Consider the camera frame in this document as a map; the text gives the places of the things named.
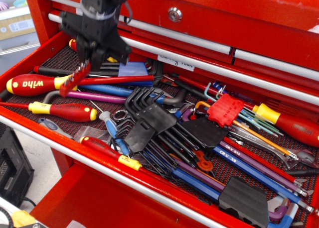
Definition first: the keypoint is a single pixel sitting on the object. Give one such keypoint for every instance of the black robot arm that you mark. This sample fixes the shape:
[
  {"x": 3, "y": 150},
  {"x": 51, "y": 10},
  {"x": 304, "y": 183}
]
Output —
[{"x": 102, "y": 9}]

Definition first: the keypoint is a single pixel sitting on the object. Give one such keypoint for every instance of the silver combination wrench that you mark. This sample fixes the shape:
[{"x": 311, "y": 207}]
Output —
[{"x": 304, "y": 155}]

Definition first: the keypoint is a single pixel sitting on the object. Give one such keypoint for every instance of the red yellow screwdriver front left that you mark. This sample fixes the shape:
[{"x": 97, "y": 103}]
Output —
[{"x": 70, "y": 112}]

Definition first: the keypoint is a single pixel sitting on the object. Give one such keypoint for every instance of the black holder large hex keys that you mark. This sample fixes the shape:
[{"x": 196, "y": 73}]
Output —
[{"x": 245, "y": 202}]

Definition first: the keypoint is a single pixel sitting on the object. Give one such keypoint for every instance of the purple long hex key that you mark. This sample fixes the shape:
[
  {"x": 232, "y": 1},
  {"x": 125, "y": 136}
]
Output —
[{"x": 263, "y": 169}]

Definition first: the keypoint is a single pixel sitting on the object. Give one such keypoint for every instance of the red yellow screwdriver right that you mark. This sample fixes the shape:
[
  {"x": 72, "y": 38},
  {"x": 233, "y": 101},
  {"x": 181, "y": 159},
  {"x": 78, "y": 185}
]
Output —
[{"x": 300, "y": 129}]

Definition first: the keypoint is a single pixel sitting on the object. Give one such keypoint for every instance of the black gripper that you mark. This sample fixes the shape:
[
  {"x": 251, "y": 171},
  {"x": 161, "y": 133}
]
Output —
[{"x": 96, "y": 40}]

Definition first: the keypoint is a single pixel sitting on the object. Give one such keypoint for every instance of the blue hex key holder set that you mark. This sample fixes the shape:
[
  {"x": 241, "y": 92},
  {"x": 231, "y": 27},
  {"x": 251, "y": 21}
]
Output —
[{"x": 134, "y": 69}]

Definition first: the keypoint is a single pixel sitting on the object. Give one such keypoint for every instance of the open red drawer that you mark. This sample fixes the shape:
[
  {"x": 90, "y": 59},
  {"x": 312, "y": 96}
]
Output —
[{"x": 100, "y": 192}]

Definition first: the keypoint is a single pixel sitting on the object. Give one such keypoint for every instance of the blue long hex key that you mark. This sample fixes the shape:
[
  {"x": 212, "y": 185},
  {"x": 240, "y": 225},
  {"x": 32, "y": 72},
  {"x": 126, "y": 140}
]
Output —
[{"x": 257, "y": 175}]

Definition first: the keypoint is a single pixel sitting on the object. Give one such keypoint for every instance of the round silver cabinet lock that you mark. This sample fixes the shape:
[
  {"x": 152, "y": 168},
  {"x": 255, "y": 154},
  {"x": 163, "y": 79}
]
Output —
[{"x": 174, "y": 14}]

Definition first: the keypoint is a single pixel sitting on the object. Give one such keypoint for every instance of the black hex key set lower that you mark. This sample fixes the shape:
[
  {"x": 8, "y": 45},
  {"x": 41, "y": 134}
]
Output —
[{"x": 157, "y": 142}]

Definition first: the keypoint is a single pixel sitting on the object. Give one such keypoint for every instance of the red yellow screwdriver back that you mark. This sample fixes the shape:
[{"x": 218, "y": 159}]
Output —
[{"x": 73, "y": 45}]

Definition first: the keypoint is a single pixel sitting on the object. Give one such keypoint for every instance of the red holder coloured hex keys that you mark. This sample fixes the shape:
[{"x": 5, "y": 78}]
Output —
[{"x": 226, "y": 111}]

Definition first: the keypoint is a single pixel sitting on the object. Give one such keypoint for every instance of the orange plastic key clip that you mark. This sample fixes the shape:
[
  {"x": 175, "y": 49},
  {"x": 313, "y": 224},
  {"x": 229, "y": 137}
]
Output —
[{"x": 202, "y": 162}]

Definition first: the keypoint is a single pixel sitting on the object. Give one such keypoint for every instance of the red yellow screwdriver front edge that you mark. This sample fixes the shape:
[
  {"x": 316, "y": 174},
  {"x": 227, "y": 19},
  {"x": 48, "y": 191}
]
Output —
[{"x": 100, "y": 146}]

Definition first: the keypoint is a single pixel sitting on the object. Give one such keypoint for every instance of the black device on floor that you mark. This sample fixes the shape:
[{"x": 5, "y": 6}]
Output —
[{"x": 16, "y": 172}]

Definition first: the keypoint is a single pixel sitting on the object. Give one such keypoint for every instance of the red bit holder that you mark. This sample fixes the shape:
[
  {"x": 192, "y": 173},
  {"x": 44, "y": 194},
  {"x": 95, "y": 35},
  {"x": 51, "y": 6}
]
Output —
[{"x": 80, "y": 73}]

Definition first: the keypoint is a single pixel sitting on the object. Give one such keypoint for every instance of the red tool cabinet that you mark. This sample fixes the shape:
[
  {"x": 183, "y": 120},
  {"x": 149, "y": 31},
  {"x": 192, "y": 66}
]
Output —
[{"x": 267, "y": 50}]

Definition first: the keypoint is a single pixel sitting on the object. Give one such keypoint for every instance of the large red yellow Wiha screwdriver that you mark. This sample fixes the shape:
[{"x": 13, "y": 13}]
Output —
[{"x": 30, "y": 85}]

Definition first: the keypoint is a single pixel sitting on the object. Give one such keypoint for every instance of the black hex key set upper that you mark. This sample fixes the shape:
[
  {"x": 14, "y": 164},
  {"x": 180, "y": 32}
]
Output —
[{"x": 151, "y": 120}]

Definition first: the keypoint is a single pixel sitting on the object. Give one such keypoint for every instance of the blue white precision screwdriver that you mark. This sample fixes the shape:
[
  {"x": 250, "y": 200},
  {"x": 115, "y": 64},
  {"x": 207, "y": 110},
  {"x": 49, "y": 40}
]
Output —
[{"x": 111, "y": 128}]

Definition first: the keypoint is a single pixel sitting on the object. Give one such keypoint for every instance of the white label cutting tools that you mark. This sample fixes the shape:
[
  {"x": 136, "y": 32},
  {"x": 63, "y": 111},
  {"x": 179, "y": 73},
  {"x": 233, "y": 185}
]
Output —
[{"x": 176, "y": 63}]

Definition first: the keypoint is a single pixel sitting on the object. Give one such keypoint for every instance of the black holder centre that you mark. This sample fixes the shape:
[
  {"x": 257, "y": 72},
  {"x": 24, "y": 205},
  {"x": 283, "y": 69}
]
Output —
[{"x": 206, "y": 131}]

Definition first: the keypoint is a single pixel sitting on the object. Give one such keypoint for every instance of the grey blue handle tool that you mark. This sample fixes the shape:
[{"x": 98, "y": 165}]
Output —
[{"x": 53, "y": 126}]

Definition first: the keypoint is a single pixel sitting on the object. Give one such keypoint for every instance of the cardboard box on shelf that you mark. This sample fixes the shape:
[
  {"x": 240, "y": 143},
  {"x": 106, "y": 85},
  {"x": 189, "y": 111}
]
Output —
[{"x": 16, "y": 26}]

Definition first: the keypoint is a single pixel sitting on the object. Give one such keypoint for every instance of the black hex key set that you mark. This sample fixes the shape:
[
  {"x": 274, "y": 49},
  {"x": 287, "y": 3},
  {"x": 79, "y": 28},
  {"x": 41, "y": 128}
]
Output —
[
  {"x": 151, "y": 120},
  {"x": 157, "y": 142}
]

